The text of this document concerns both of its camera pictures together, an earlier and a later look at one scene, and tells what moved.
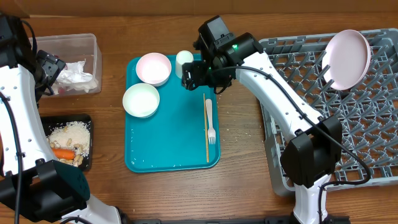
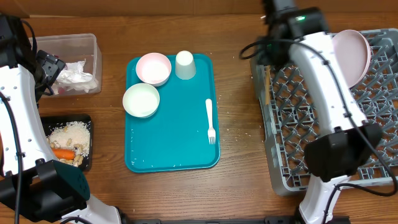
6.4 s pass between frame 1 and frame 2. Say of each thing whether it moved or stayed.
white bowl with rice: stayed
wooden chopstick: moved
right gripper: moved
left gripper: stayed
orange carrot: stayed
